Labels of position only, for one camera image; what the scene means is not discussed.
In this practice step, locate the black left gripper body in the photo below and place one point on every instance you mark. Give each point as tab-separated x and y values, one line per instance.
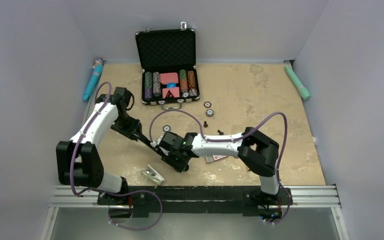
126	125

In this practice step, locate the upper loose poker chip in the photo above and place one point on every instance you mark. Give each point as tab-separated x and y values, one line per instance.
207	104

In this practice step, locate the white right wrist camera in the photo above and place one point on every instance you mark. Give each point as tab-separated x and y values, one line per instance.
156	145

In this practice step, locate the grey loose poker chip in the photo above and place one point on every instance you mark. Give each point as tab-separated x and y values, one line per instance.
209	112

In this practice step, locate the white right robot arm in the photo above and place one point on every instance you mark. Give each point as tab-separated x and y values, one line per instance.
256	150

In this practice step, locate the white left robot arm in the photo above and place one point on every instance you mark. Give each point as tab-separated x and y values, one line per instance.
78	160

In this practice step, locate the black stapler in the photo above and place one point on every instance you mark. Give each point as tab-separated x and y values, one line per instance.
160	155

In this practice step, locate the black poker chip case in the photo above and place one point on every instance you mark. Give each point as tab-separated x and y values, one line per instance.
169	67

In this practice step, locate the red white staple box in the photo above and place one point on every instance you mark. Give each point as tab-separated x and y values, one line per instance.
213	158

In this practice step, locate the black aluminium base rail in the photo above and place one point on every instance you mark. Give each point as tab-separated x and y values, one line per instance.
245	200

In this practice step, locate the green marker pen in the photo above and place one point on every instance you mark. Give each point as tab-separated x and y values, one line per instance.
301	89

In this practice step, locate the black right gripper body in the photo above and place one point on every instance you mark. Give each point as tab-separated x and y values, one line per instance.
180	161

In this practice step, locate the blue marker pen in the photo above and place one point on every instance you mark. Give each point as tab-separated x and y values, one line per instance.
98	68

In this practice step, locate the poker chip near stapler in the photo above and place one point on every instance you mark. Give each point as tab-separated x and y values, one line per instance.
166	128

